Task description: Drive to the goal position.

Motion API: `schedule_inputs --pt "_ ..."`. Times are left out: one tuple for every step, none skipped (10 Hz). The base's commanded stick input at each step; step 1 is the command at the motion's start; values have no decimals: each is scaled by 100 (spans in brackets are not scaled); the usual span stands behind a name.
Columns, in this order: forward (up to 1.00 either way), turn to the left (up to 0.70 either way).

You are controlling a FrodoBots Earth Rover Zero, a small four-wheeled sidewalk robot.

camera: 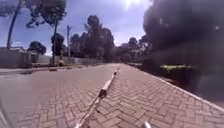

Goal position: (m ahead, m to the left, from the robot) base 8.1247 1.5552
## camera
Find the pale dividing kerb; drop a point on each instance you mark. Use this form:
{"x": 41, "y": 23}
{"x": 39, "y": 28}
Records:
{"x": 103, "y": 90}

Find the row of trees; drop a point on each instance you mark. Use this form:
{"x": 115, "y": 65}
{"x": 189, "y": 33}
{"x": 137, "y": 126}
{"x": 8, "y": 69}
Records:
{"x": 173, "y": 23}
{"x": 96, "y": 40}

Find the red brick path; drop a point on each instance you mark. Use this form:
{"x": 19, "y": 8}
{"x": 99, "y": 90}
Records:
{"x": 143, "y": 96}

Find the pole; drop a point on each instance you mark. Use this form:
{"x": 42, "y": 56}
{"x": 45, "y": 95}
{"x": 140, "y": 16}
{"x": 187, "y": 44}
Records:
{"x": 68, "y": 43}

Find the low yellow-green hedge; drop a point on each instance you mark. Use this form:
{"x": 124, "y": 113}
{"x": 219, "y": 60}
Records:
{"x": 176, "y": 67}

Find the red brick road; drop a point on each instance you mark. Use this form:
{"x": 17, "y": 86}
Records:
{"x": 53, "y": 93}

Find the robot's own part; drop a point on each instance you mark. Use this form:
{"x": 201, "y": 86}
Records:
{"x": 146, "y": 125}

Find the roadside verge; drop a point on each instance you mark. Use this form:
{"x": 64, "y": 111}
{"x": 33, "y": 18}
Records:
{"x": 40, "y": 69}

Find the pale path edge kerb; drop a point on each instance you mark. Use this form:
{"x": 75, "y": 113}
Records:
{"x": 186, "y": 92}

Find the dark tall hedge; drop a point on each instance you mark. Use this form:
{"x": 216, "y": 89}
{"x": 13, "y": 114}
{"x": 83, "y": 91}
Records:
{"x": 200, "y": 56}

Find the grey ground strip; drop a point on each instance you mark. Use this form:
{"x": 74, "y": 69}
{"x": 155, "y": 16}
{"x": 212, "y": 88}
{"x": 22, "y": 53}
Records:
{"x": 203, "y": 91}

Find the pale boundary wall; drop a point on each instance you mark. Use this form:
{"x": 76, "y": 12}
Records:
{"x": 13, "y": 57}

